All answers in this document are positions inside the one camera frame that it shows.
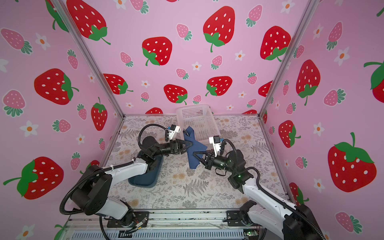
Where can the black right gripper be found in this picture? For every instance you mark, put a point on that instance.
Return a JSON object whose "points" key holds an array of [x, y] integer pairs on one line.
{"points": [[209, 165]]}

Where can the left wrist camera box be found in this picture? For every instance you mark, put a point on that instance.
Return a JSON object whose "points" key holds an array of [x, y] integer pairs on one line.
{"points": [[171, 132]]}

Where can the aluminium corner post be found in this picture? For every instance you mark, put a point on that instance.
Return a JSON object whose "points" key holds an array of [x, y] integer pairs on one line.
{"points": [[78, 38], [296, 38]]}

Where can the white perforated plastic basket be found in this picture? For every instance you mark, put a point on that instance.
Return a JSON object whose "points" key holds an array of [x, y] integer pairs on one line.
{"points": [[200, 119]]}

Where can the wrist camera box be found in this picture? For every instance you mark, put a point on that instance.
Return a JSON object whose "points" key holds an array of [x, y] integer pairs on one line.
{"points": [[216, 142], [171, 132]]}

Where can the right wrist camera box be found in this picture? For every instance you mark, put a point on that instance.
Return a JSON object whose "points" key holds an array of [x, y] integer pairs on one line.
{"points": [[216, 142]]}

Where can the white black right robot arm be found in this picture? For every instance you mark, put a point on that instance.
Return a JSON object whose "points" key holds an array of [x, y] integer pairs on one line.
{"points": [[283, 218]]}

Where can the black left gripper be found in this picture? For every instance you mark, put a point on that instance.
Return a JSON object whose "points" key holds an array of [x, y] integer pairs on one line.
{"points": [[174, 147]]}

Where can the dark teal plastic tray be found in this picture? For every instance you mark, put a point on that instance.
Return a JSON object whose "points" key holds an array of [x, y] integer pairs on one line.
{"points": [[148, 179]]}

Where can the aluminium corner post right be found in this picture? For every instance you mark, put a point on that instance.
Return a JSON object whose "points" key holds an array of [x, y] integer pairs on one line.
{"points": [[296, 38]]}

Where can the aluminium corner post left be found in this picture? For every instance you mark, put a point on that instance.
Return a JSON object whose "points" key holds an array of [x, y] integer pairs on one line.
{"points": [[78, 38]]}

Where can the dark blue paper napkin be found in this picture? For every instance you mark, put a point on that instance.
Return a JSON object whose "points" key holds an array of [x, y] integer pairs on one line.
{"points": [[189, 135]]}

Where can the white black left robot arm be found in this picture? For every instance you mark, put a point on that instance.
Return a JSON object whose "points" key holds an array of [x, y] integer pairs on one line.
{"points": [[90, 195]]}

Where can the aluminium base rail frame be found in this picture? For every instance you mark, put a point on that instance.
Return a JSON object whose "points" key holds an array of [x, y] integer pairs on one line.
{"points": [[171, 224]]}

